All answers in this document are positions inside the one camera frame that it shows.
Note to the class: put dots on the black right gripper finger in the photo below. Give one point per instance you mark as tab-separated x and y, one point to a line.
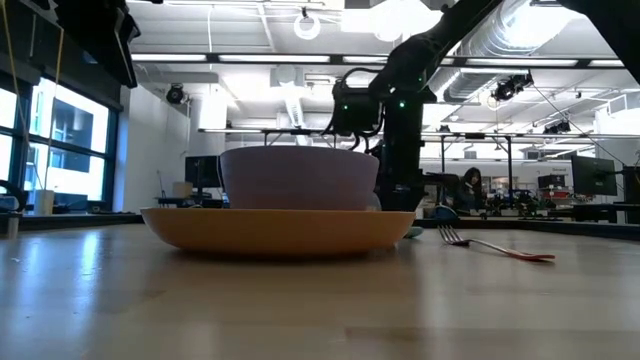
412	192
391	192

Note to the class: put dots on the purple bowl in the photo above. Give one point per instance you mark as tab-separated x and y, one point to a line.
300	177

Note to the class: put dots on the orange plate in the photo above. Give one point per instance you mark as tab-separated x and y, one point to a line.
275	230

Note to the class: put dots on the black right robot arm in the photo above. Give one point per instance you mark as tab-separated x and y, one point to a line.
430	47

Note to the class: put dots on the person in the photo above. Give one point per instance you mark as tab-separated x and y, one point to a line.
470	192

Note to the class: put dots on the black ceiling spotlight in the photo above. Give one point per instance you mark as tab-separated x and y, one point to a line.
510	87

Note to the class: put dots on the long ceiling light strip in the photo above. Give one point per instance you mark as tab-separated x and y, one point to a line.
168	57
520	62
274	58

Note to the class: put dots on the black computer monitor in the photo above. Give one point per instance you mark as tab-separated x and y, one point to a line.
592	175
202	172

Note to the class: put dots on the cardboard box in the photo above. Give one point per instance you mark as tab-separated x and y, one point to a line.
182	190

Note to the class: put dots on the large glass window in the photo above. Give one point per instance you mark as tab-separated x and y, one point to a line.
70	120

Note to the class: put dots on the white cylindrical container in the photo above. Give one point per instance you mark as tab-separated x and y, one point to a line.
44	202

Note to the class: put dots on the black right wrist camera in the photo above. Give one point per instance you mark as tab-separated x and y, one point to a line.
356	110

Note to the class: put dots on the black aluminium table frame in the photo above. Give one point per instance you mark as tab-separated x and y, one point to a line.
550	229

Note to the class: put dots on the silver ceiling duct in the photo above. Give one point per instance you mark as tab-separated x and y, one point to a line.
520	35

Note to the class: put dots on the black ceiling camera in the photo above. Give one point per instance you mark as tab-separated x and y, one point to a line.
175	94

